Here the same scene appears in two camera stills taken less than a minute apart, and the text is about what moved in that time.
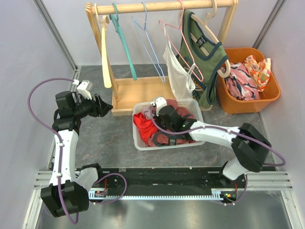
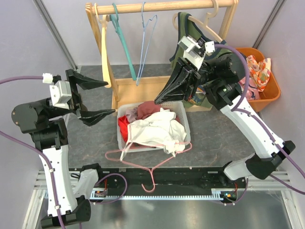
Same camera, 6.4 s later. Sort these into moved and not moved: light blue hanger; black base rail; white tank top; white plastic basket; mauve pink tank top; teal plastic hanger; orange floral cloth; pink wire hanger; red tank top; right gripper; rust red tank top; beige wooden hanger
Moved: red tank top; right gripper; white tank top; light blue hanger; white plastic basket; rust red tank top; mauve pink tank top; pink wire hanger
Not moved: beige wooden hanger; orange floral cloth; teal plastic hanger; black base rail
